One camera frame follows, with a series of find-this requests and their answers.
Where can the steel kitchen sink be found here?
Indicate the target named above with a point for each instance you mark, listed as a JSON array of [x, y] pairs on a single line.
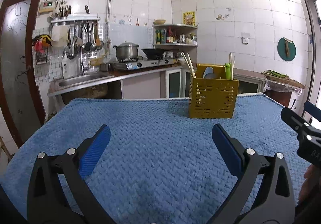
[[82, 79]]

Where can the yellow wall poster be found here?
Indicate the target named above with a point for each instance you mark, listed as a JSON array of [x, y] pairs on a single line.
[[189, 18]]

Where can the light blue plastic spoon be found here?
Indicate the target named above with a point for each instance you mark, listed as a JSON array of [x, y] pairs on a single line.
[[208, 73]]

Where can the right hand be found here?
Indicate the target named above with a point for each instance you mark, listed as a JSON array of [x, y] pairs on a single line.
[[312, 178]]

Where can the steel cooking pot with lid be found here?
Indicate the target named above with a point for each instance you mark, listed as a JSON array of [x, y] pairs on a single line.
[[126, 50]]

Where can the white soap bottle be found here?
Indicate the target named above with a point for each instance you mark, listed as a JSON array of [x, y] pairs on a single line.
[[65, 66]]

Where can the blue woven towel mat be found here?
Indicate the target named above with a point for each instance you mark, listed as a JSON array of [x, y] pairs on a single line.
[[160, 166]]

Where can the beige bowl on shelf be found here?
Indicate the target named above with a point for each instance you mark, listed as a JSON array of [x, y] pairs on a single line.
[[159, 22]]

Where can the glass door floor cabinet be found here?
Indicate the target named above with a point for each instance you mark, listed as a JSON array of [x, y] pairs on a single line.
[[175, 82]]

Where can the wall utensil rack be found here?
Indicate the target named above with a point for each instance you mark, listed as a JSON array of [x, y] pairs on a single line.
[[76, 17]]

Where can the chrome sink faucet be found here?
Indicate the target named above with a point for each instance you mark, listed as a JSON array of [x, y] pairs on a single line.
[[77, 45]]

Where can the white wall socket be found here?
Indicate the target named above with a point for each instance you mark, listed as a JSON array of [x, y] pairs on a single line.
[[245, 37]]

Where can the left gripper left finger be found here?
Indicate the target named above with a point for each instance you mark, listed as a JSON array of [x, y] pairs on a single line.
[[46, 200]]

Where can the wooden chopping block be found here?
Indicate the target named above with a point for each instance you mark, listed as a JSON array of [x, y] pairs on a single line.
[[282, 78]]

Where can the black wok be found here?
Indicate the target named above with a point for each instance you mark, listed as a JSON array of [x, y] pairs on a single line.
[[154, 53]]

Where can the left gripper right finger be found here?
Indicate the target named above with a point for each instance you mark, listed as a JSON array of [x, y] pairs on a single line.
[[274, 202]]

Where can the brown wooden door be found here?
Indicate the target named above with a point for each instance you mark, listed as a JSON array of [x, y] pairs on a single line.
[[21, 102]]

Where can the yellow utensil holder basket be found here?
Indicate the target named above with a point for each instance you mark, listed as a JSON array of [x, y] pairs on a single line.
[[212, 98]]

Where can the round green cutting board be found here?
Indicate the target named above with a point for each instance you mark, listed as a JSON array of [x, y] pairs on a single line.
[[286, 49]]

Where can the silver gas stove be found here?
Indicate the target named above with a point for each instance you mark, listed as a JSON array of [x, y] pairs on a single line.
[[136, 64]]

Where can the green frog utensil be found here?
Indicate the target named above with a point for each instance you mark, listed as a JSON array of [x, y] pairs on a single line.
[[228, 71]]

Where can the corner wall shelf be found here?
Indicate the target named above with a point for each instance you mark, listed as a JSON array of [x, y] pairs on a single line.
[[174, 35]]

